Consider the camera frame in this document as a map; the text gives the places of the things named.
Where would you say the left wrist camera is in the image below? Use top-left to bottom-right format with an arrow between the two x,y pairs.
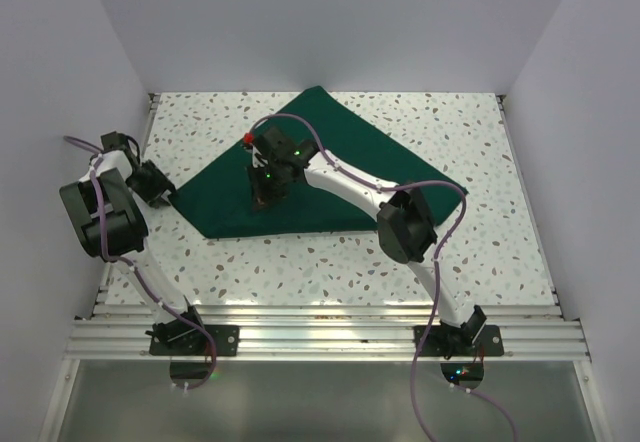
100,131 -> 141,162

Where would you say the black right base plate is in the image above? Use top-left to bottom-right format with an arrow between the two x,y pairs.
419,325 -> 505,359

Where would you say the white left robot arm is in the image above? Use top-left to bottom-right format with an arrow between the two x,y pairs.
59,131 -> 212,355

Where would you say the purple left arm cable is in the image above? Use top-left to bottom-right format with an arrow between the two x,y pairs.
64,135 -> 220,393

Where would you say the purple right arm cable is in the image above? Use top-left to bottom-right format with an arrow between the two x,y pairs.
248,113 -> 516,442

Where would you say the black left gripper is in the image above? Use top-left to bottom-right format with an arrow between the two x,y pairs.
125,161 -> 176,208

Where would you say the dark green surgical cloth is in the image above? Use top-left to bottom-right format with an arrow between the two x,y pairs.
170,86 -> 466,239

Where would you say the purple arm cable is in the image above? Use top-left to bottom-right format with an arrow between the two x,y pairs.
64,135 -> 220,393
248,113 -> 516,442

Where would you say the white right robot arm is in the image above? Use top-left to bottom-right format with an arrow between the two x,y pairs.
242,127 -> 486,357

